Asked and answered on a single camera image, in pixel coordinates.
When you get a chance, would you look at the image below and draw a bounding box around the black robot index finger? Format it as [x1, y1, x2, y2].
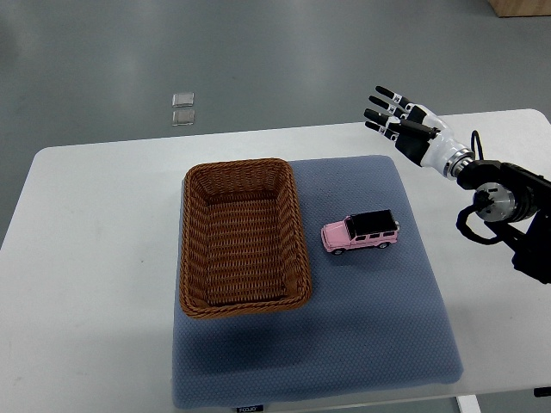
[364, 120, 399, 140]

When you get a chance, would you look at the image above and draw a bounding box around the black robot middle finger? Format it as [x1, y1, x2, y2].
[363, 108, 407, 125]

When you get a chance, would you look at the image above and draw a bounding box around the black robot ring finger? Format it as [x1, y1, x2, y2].
[369, 96, 409, 114]

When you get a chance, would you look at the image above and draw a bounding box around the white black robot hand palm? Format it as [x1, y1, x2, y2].
[393, 106, 473, 179]

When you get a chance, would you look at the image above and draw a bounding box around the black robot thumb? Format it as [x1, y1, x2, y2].
[399, 120, 440, 137]

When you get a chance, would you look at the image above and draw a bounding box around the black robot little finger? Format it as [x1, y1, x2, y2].
[375, 85, 412, 106]

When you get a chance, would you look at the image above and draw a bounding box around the pink toy car black roof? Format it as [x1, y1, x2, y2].
[320, 209, 400, 256]

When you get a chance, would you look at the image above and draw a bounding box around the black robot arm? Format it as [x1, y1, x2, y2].
[364, 85, 550, 284]

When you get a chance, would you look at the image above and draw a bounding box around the brown wicker basket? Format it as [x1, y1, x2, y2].
[178, 158, 313, 319]

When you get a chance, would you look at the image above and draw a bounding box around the wooden box corner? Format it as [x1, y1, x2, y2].
[488, 0, 551, 17]

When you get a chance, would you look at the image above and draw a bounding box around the upper metal floor plate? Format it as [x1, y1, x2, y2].
[171, 92, 195, 108]

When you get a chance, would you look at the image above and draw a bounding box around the blue grey cushion mat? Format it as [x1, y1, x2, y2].
[172, 155, 463, 409]

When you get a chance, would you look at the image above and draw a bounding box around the white table leg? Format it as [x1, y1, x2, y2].
[455, 391, 482, 413]

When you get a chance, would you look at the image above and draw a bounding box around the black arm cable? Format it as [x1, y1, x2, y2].
[469, 130, 486, 161]

